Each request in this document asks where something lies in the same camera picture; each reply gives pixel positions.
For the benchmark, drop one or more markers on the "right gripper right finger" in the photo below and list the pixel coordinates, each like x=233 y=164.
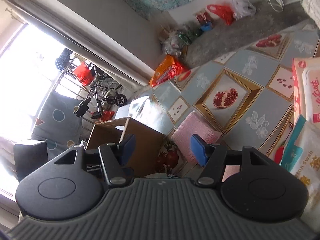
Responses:
x=211 y=158

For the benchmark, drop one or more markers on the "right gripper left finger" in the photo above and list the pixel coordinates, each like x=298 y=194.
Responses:
x=114 y=157

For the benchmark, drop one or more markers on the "pink foam sponge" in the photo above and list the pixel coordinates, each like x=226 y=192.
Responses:
x=194 y=128

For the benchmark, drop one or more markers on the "brown cardboard box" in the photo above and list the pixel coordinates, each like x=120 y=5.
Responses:
x=138 y=144

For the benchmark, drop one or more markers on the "grey patterned cushion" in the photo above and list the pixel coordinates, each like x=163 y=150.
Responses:
x=57 y=124

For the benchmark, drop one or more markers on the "patterned tablecloth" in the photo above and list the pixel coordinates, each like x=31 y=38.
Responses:
x=243 y=97

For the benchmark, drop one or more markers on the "cotton swab packet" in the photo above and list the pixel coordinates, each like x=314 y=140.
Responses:
x=301 y=158

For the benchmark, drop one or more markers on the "black speaker box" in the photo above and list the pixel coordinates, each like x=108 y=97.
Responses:
x=29 y=156

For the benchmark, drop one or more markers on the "red bag on balcony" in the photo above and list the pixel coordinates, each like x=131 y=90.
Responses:
x=84 y=74

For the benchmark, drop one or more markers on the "orange snack bag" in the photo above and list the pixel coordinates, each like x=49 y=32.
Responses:
x=167 y=69

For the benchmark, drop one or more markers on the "baby wipes pack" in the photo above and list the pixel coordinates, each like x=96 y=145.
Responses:
x=306 y=89

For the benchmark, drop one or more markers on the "blue small container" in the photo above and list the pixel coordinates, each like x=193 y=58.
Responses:
x=207 y=27

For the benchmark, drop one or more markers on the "red plastic bag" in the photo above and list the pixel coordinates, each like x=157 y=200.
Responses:
x=223 y=11

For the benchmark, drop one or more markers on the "clear plastic bag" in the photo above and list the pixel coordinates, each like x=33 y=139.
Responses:
x=242 y=8

